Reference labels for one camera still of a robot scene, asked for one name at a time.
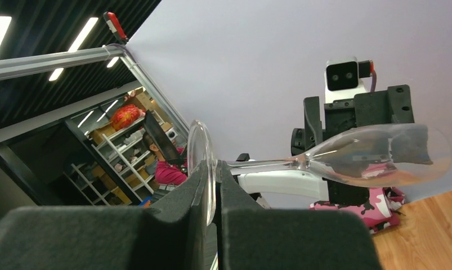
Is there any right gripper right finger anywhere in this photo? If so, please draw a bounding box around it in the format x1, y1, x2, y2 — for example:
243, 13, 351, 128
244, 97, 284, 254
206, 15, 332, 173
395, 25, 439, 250
216, 161, 382, 269

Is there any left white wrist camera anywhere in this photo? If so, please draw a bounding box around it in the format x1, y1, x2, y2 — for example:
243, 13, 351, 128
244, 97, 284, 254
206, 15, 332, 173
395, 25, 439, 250
324, 57, 373, 104

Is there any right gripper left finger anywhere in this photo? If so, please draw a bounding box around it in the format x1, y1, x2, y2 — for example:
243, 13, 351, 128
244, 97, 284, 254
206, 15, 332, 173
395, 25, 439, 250
0, 162, 209, 269

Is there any clear wine glass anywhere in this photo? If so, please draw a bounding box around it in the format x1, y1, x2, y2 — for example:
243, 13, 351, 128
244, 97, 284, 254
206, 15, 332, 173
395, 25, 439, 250
186, 119, 452, 227

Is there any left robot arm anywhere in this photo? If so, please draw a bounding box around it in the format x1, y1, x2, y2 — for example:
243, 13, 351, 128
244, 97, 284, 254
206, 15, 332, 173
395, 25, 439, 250
235, 84, 414, 206

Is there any pink camouflage cloth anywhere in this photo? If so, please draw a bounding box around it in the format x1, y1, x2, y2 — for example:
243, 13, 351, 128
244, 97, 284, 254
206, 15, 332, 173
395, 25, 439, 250
309, 187, 406, 234

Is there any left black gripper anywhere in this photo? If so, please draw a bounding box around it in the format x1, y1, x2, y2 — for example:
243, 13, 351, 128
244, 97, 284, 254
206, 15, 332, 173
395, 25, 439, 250
290, 84, 414, 156

